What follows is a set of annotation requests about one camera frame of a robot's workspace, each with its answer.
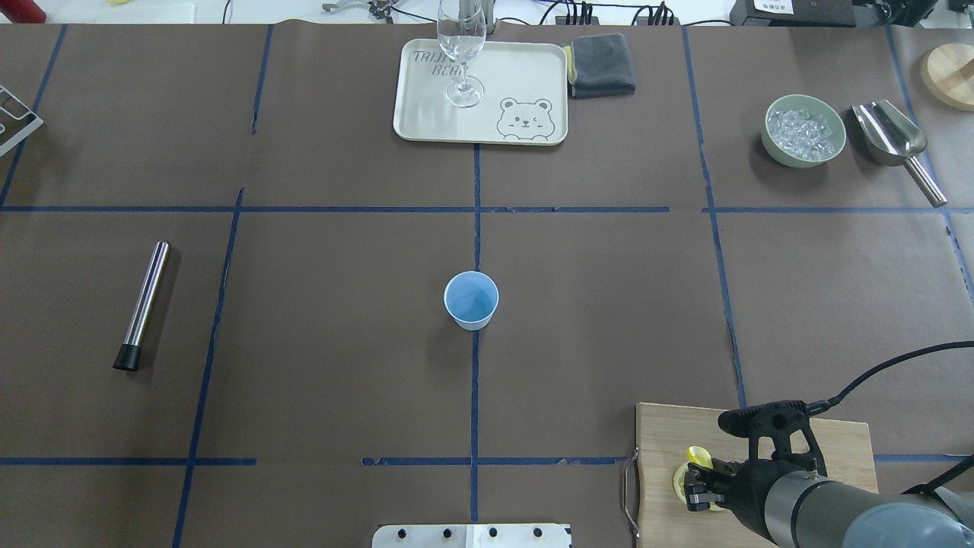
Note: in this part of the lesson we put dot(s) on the clear wine glass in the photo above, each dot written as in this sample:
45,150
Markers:
461,28

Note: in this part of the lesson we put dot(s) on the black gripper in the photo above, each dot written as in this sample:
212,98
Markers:
746,484

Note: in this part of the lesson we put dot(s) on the bamboo cutting board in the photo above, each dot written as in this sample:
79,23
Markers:
669,437

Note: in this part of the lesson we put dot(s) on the white wire cup rack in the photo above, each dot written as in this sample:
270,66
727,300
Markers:
18,121

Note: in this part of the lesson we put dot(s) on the steel ice scoop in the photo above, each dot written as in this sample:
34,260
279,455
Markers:
893,139

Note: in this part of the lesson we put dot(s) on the light blue cup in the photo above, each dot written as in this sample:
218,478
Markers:
471,298

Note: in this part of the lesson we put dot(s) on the steel muddler black tip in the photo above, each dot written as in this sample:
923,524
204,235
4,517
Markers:
130,351

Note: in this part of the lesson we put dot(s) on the green bowl of ice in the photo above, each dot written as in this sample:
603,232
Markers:
802,131

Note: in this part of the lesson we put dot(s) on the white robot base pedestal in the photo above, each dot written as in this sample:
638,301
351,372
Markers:
474,535

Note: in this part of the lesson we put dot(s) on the red bottle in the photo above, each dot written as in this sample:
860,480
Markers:
22,11

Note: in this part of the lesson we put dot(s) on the grey folded cloth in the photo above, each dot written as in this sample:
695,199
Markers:
600,66

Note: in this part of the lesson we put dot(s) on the wooden mug tree stand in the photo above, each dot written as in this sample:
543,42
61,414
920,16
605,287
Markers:
947,72

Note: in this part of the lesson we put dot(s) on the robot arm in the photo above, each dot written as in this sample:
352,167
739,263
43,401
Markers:
794,505

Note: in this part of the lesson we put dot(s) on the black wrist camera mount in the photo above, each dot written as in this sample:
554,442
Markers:
777,421

